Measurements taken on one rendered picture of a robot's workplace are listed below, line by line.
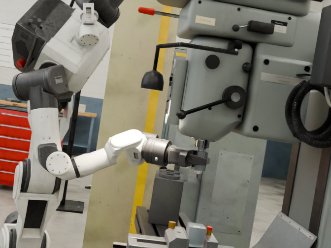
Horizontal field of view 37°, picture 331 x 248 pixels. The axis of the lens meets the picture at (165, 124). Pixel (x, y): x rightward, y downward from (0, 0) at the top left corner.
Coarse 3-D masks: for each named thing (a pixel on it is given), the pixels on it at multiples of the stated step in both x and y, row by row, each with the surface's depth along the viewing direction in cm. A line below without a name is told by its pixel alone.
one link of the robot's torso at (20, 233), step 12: (60, 192) 205; (24, 204) 200; (36, 204) 206; (48, 204) 204; (24, 216) 202; (36, 216) 210; (48, 216) 206; (12, 228) 215; (24, 228) 211; (36, 228) 214; (12, 240) 209; (24, 240) 208; (36, 240) 210
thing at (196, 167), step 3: (195, 153) 158; (201, 156) 157; (204, 156) 158; (192, 165) 159; (195, 165) 158; (198, 165) 157; (201, 165) 157; (204, 165) 158; (192, 168) 159; (195, 168) 158; (198, 168) 157; (201, 168) 158; (204, 168) 158
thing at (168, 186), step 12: (156, 180) 197; (168, 180) 197; (180, 180) 200; (156, 192) 197; (168, 192) 197; (180, 192) 197; (156, 204) 197; (168, 204) 197; (156, 216) 197; (168, 216) 197
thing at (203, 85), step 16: (192, 48) 152; (224, 48) 148; (192, 64) 150; (208, 64) 147; (224, 64) 148; (240, 64) 149; (192, 80) 150; (208, 80) 148; (224, 80) 149; (240, 80) 149; (192, 96) 149; (208, 96) 149; (208, 112) 149; (224, 112) 150; (240, 112) 151; (192, 128) 151; (208, 128) 151; (224, 128) 151
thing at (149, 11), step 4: (140, 8) 163; (144, 8) 163; (148, 8) 163; (152, 8) 164; (140, 12) 163; (144, 12) 163; (148, 12) 163; (152, 12) 163; (156, 12) 164; (160, 12) 164; (164, 12) 164; (168, 16) 165; (172, 16) 165; (176, 16) 165
